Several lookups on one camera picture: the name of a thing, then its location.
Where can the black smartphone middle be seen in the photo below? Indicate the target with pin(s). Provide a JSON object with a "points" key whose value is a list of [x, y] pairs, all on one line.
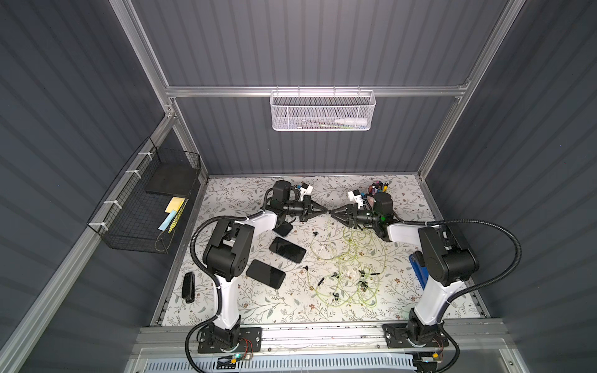
{"points": [[287, 250]]}

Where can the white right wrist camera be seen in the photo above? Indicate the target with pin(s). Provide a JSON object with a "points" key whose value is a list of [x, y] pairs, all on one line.
{"points": [[356, 197]]}

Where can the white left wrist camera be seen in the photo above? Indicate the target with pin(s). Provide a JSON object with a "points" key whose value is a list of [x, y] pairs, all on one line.
{"points": [[305, 189]]}

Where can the colourful markers in bucket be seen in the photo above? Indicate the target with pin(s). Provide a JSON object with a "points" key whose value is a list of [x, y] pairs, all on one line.
{"points": [[377, 186]]}

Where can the pink pen bucket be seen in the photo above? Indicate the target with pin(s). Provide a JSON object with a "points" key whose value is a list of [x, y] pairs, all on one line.
{"points": [[370, 200]]}

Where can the black smartphone lower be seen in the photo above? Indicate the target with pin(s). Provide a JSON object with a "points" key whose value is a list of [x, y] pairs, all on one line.
{"points": [[266, 274]]}

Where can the black notebook in basket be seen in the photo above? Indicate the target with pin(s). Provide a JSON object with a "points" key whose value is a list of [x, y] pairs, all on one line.
{"points": [[172, 180]]}

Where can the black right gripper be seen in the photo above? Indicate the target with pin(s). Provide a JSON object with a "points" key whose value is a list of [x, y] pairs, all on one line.
{"points": [[352, 216]]}

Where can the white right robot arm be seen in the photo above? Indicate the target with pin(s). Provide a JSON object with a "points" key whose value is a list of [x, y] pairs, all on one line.
{"points": [[443, 251]]}

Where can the black stapler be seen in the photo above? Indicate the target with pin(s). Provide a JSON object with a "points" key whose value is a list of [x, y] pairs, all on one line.
{"points": [[188, 288]]}

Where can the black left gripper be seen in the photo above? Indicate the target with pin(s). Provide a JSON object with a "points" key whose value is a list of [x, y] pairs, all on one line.
{"points": [[307, 207]]}

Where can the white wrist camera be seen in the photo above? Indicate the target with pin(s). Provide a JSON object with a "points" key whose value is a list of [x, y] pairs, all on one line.
{"points": [[305, 189], [356, 197]]}

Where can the white marker in basket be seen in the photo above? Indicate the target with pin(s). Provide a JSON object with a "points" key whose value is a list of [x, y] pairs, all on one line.
{"points": [[352, 122]]}

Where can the black smartphone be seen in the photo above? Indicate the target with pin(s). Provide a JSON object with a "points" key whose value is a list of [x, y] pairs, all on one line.
{"points": [[266, 274], [287, 250]]}

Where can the blue clip holder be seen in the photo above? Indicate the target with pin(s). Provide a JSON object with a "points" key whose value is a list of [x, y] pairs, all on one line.
{"points": [[417, 262]]}

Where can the white wire mesh basket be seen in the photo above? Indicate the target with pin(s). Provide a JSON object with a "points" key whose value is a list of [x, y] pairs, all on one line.
{"points": [[316, 110]]}

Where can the black wire wall basket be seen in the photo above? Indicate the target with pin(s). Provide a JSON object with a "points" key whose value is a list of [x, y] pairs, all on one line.
{"points": [[130, 219]]}

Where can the yellow sticky notes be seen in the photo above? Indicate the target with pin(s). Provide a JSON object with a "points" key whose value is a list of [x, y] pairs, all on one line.
{"points": [[174, 204]]}

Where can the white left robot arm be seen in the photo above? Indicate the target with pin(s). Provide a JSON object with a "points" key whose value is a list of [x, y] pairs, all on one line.
{"points": [[220, 247]]}

